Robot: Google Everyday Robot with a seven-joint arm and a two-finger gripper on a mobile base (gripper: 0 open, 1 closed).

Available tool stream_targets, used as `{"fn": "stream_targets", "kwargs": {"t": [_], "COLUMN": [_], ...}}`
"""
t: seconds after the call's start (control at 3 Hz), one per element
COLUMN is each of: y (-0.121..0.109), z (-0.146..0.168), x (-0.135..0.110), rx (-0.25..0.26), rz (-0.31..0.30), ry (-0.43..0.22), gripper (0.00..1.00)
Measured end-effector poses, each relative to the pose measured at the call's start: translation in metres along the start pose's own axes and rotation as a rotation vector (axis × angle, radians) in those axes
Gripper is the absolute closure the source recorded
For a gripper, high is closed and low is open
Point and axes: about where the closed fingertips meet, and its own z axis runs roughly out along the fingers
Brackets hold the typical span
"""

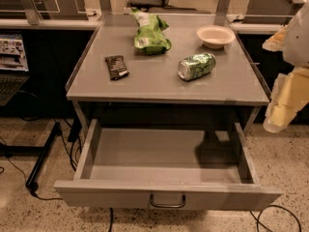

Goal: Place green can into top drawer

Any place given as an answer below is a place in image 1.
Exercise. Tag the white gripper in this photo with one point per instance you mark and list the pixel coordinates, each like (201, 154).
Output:
(298, 41)

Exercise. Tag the green soda can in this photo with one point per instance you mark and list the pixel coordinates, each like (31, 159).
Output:
(196, 66)

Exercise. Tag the grey open drawer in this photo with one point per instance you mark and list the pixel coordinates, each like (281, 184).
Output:
(121, 168)

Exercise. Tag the right background desk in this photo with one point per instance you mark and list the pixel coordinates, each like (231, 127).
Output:
(268, 12)

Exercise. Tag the background desk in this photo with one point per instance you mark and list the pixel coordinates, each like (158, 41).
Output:
(50, 14)
(268, 12)

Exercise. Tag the white paper bowl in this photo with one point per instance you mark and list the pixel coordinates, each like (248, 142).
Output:
(215, 37)

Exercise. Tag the green chip bag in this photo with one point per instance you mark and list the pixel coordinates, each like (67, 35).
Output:
(149, 37)

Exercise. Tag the grey cabinet table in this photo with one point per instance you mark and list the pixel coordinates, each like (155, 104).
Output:
(234, 80)

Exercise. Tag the dark brown snack bar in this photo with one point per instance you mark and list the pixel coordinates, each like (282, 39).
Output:
(116, 67)

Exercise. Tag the black desk leg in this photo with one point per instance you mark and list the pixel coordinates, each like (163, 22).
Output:
(41, 152)

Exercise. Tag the left background desk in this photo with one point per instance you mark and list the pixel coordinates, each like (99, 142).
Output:
(50, 14)

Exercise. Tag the laptop computer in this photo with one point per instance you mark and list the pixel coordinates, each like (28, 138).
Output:
(14, 71)

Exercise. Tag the metal drawer handle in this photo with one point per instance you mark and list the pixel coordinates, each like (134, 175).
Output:
(167, 201)

